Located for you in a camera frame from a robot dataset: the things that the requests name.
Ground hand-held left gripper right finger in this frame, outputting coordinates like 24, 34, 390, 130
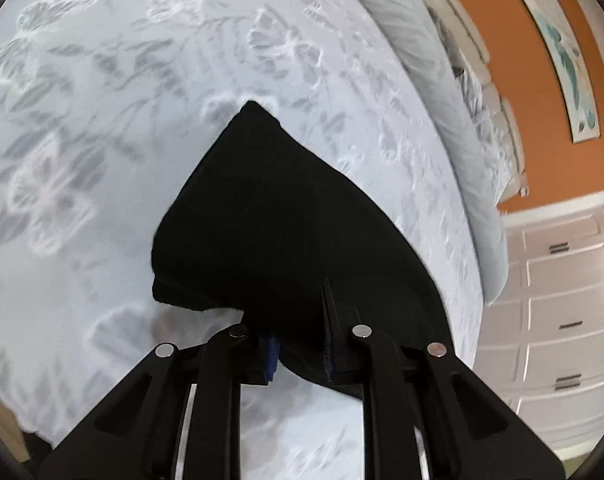
322, 280, 567, 480

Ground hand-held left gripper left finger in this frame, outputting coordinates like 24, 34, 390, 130
37, 324, 283, 480

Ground black pants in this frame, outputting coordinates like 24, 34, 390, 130
151, 100, 457, 403

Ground white panelled wardrobe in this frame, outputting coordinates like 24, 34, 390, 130
474, 202, 604, 450

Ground wooden bed base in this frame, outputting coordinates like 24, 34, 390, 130
0, 384, 27, 463

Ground butterfly print pillow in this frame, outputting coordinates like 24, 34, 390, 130
450, 50, 513, 204

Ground butterfly print bedspread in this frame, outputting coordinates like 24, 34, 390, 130
0, 0, 488, 480

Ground grey duvet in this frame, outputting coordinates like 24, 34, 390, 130
327, 0, 510, 307

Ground cream padded headboard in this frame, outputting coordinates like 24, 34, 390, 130
406, 0, 530, 197

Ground framed wall picture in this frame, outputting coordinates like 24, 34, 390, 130
508, 0, 603, 145

